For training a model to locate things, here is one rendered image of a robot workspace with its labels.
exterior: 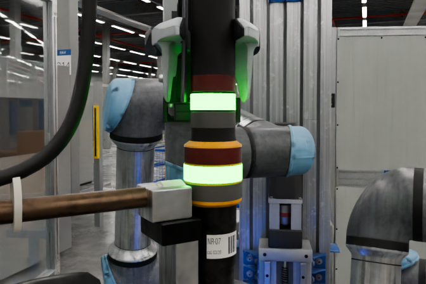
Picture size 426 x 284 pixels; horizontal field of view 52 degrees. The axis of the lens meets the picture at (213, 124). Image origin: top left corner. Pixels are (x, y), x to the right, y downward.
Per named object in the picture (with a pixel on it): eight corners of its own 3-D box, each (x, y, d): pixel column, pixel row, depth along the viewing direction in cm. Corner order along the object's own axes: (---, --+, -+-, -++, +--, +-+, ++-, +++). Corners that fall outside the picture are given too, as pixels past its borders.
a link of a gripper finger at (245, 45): (284, 100, 30) (241, 103, 39) (284, 15, 30) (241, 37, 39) (242, 100, 30) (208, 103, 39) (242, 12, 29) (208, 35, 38)
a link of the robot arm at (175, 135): (251, 196, 60) (251, 115, 59) (172, 202, 56) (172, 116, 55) (229, 187, 67) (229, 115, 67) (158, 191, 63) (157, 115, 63)
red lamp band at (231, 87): (204, 91, 30) (204, 73, 30) (182, 92, 33) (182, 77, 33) (244, 92, 32) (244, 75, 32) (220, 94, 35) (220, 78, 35)
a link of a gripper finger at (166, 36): (182, 100, 29) (197, 103, 38) (181, 11, 29) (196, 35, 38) (135, 100, 29) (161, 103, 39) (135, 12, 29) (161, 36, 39)
